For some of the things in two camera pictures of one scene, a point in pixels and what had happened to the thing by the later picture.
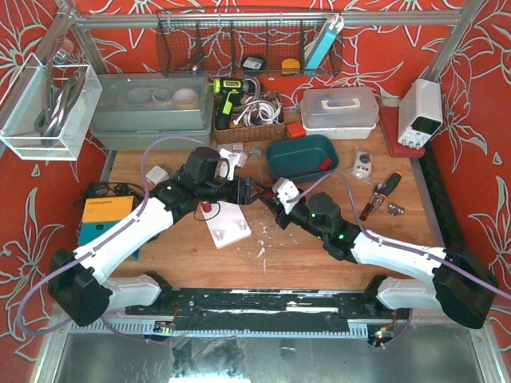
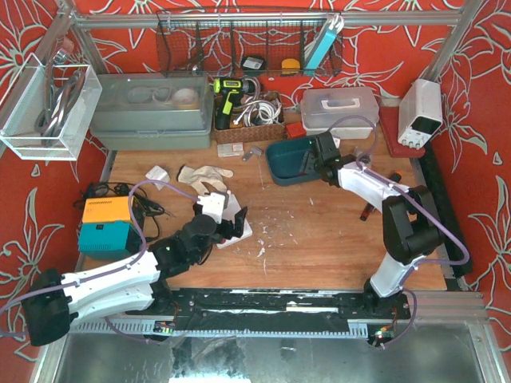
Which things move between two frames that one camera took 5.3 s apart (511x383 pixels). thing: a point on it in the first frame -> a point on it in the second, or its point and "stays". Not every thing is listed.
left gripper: (244, 191) -> (230, 227)
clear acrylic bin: (45, 115) stays
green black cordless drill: (229, 88) stays
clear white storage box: (339, 112) stays
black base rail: (265, 310) stays
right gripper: (280, 208) -> (314, 155)
